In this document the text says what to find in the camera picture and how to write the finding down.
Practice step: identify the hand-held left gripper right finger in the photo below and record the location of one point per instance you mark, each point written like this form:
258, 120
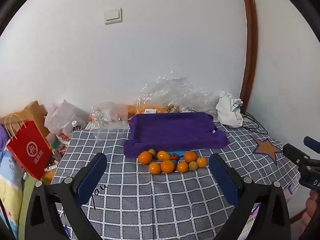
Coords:
225, 177

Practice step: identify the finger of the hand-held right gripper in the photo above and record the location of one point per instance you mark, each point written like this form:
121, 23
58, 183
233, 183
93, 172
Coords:
292, 152
312, 143

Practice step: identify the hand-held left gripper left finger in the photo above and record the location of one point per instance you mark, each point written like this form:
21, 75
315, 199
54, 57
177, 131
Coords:
92, 177

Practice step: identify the orange tangerine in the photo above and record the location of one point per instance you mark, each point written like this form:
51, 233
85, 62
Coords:
154, 168
190, 156
163, 155
145, 157
182, 166
201, 162
167, 166

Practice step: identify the small red fruit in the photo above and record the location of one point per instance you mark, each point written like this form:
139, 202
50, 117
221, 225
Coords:
174, 156

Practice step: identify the purple towel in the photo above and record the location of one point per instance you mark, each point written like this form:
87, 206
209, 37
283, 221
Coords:
175, 130

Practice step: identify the person's right hand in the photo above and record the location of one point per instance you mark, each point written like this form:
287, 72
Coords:
313, 202

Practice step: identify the flat clear plastic bag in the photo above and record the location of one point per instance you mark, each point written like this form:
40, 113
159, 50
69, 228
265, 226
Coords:
110, 136

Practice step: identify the red and white packet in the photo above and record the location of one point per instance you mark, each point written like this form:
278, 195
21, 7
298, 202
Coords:
63, 138

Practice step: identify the dark drink bottle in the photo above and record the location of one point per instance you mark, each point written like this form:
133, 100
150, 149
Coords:
76, 126

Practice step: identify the grey checked blanket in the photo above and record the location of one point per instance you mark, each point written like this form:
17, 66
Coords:
150, 200

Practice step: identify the crumpled clear plastic bag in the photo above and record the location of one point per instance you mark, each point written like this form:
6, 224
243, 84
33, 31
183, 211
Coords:
110, 115

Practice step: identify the white crumpled cloth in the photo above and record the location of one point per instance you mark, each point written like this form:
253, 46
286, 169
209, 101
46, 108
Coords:
230, 112

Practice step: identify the white plastic bag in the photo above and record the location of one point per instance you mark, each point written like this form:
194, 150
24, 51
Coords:
65, 115

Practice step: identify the red paper shopping bag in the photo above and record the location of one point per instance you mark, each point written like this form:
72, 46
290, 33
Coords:
30, 150

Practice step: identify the pastel printed bedding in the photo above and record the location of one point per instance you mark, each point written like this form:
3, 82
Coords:
10, 187

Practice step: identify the pile of bagged oranges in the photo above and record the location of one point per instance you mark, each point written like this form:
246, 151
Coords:
140, 108

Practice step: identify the cardboard box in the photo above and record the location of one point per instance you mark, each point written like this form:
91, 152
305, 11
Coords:
32, 110

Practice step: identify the large clear plastic bag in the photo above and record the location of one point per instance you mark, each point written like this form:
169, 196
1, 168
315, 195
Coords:
172, 92

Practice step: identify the brown wooden door frame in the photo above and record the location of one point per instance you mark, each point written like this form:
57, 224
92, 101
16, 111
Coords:
251, 42

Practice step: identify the white light switch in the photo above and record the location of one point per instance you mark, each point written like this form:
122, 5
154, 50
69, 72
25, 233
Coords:
113, 16

